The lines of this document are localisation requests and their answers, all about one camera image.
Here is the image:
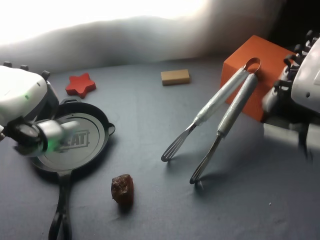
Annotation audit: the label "white backdrop sheet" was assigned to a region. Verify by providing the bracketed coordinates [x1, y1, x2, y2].
[0, 0, 276, 75]

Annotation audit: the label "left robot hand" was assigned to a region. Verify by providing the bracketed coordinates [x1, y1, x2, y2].
[0, 61, 81, 158]

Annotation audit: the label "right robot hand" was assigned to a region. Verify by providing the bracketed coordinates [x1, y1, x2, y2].
[261, 29, 320, 158]

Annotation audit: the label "black cast iron pan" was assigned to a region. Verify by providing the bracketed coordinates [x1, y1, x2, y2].
[31, 98, 116, 240]

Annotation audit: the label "taped metal tongs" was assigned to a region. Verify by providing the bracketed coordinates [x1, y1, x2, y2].
[161, 57, 262, 185]

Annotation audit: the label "wooden rectangular block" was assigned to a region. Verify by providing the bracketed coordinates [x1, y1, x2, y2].
[160, 69, 191, 87]

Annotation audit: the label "brown toy meat chunk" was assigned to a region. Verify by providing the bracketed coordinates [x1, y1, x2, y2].
[110, 173, 135, 208]

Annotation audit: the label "grey table cloth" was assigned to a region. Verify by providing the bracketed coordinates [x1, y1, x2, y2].
[0, 56, 320, 240]

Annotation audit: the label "large orange block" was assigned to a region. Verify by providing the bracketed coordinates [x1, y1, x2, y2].
[220, 34, 295, 123]

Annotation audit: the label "red star block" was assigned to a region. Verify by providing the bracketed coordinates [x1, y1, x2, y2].
[65, 72, 97, 100]

